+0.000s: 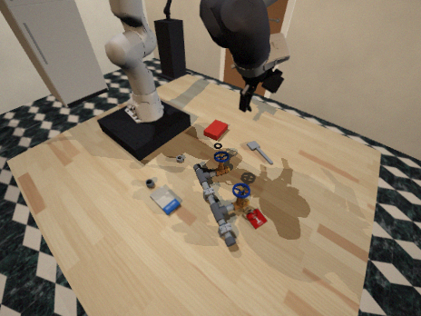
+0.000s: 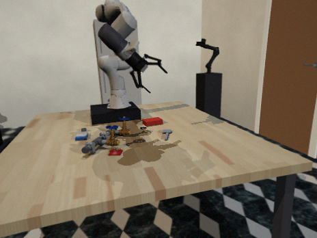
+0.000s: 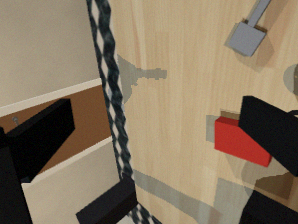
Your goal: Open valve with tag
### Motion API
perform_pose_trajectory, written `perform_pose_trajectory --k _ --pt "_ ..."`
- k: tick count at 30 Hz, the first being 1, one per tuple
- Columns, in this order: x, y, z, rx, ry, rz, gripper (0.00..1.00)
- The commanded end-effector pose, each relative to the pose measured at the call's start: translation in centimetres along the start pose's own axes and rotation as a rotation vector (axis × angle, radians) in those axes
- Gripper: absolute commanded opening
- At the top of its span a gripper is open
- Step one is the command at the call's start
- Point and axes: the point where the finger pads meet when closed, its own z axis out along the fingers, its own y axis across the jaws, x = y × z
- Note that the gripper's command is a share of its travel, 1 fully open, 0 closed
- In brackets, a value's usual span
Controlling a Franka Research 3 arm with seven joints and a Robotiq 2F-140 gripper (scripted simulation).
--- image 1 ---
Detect red block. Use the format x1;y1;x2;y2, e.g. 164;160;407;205
203;120;228;141

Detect red square tag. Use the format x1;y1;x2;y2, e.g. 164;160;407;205
241;202;267;229

